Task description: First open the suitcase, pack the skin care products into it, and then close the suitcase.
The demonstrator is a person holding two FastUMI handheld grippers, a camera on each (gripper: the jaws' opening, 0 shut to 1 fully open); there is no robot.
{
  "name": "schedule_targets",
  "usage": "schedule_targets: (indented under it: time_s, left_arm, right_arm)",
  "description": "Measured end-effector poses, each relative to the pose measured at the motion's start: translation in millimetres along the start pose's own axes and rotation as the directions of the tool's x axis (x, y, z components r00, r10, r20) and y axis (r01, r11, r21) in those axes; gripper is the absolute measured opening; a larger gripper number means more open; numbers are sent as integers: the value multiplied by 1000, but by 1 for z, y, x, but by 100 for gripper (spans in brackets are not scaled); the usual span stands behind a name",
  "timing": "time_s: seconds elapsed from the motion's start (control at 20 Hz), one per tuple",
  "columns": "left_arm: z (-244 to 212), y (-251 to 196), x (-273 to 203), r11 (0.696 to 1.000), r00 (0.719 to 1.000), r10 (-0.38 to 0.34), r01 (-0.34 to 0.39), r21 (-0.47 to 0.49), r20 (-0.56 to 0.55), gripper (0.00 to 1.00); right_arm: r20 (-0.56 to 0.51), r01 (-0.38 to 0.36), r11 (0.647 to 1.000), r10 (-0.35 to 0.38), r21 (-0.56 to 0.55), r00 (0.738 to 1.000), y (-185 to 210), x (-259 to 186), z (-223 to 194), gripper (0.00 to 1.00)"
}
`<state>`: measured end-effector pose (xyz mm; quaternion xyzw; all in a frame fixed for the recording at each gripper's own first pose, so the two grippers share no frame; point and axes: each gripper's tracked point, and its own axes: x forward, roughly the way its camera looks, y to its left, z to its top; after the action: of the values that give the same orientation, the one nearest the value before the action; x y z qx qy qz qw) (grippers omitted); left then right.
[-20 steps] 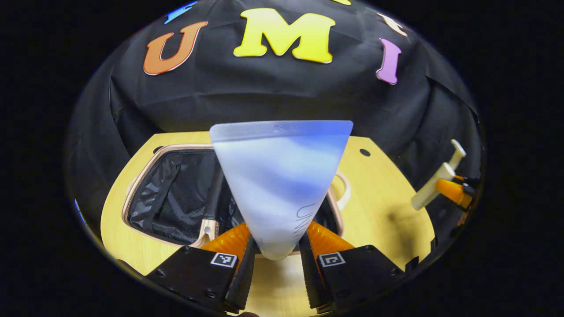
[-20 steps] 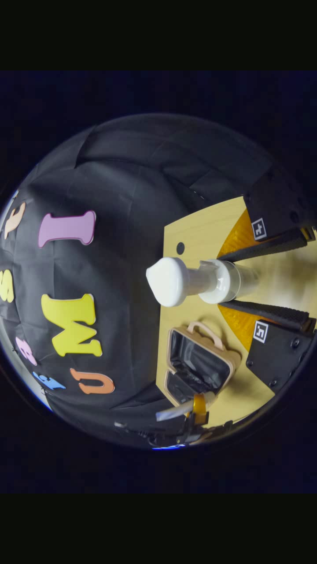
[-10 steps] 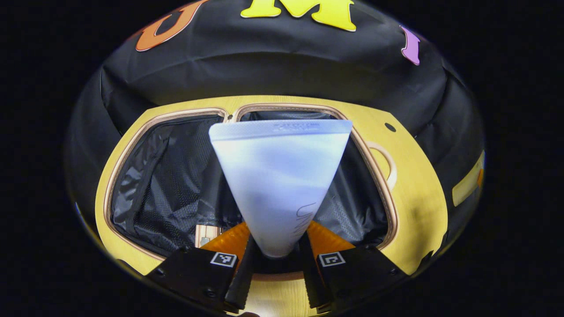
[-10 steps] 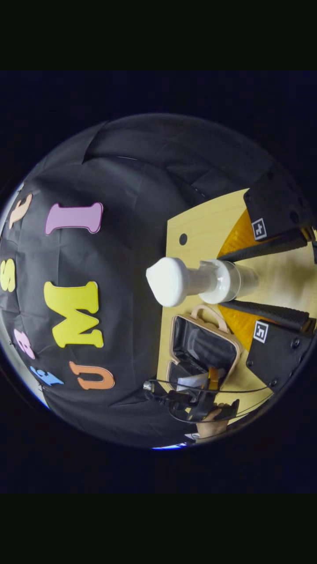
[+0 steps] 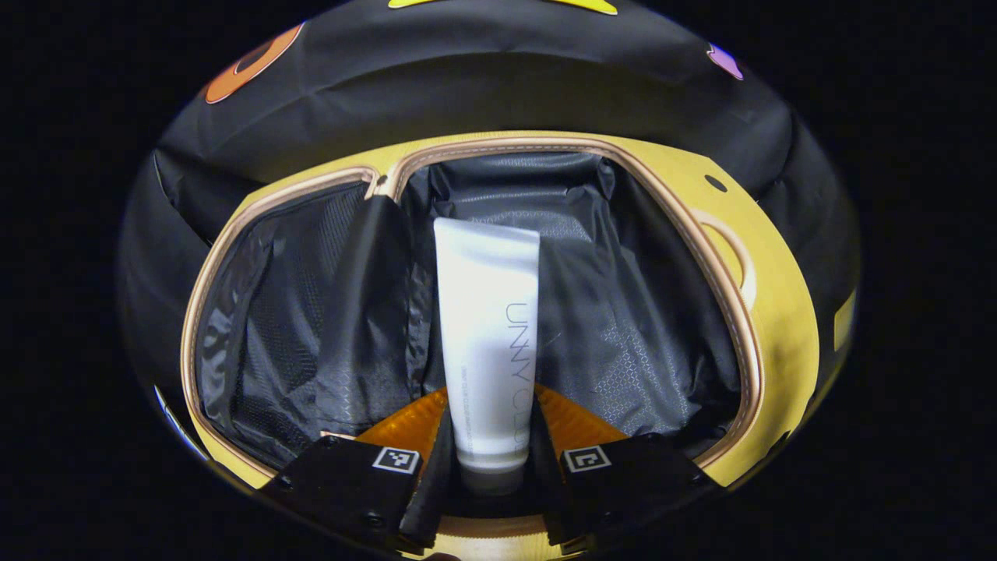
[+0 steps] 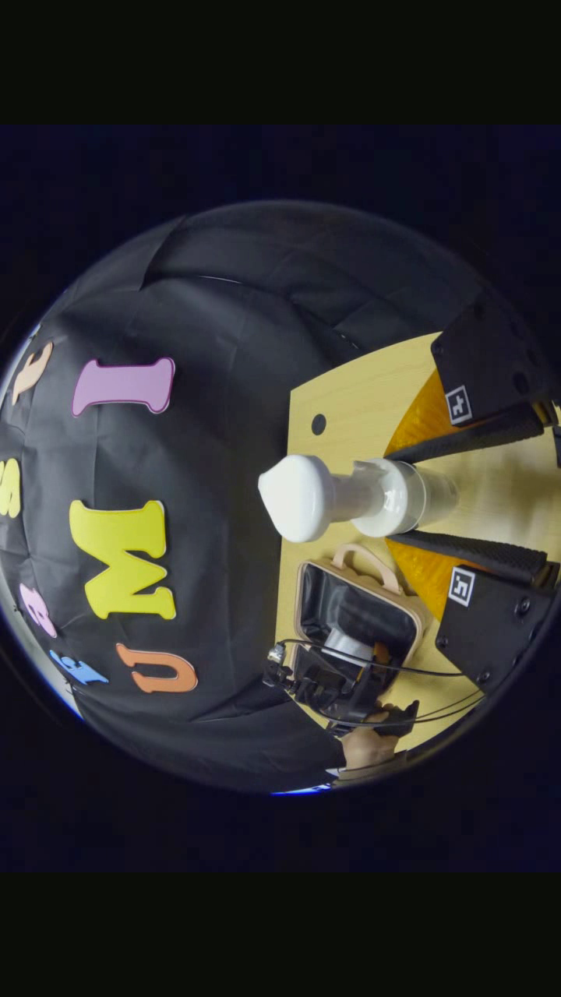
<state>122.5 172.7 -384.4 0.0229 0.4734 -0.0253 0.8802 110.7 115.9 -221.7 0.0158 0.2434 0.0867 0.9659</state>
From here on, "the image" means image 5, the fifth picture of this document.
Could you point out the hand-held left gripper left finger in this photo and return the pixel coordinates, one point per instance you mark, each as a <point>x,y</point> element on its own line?
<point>436,499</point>

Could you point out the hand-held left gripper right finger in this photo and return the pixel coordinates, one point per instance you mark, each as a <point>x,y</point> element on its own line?
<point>545,499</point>

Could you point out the white skin care tube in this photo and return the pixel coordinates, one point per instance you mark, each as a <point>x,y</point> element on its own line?
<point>487,351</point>

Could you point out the small beige suitcase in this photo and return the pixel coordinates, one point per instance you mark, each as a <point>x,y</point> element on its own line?
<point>623,327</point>

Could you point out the black backdrop cloth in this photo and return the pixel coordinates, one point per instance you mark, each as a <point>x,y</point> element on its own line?
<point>506,78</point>

